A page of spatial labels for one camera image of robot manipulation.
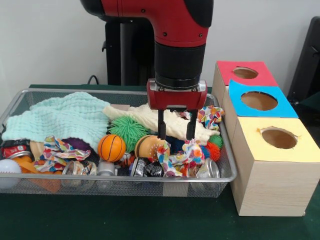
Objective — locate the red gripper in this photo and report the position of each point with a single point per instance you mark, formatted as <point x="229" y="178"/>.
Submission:
<point x="177" y="100"/>

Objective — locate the colourful polka dot cloth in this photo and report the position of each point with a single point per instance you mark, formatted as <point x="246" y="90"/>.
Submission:
<point x="180" y="160"/>
<point x="57" y="152"/>
<point x="212" y="115"/>

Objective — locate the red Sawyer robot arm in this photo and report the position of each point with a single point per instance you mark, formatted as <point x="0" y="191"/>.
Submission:
<point x="175" y="25"/>

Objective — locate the shallow mesh bin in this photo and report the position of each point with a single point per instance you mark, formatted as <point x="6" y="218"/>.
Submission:
<point x="125" y="186"/>

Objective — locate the wooden box with three holes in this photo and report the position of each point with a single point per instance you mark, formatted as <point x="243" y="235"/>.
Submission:
<point x="272" y="187"/>

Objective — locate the cream waffle cloth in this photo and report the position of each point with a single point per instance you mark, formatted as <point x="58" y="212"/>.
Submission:
<point x="175" y="123"/>

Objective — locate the hamburger toy ball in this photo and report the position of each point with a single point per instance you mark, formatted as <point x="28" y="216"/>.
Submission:
<point x="146" y="147"/>

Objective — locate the green spiky rubber ball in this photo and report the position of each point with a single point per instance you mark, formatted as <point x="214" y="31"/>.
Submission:
<point x="125" y="128"/>

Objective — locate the crushed silver can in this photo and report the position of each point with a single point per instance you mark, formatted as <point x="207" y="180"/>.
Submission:
<point x="211" y="170"/>

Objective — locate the orange toy basketball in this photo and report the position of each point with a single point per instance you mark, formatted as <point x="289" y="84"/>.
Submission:
<point x="111" y="148"/>

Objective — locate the mint green waffle cloth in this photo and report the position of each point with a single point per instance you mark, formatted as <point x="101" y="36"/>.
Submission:
<point x="62" y="117"/>

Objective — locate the dark green tablecloth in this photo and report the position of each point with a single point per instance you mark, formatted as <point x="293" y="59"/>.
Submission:
<point x="100" y="220"/>
<point x="313" y="100"/>

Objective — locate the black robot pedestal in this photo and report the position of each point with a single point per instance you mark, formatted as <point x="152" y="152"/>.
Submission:
<point x="130" y="57"/>

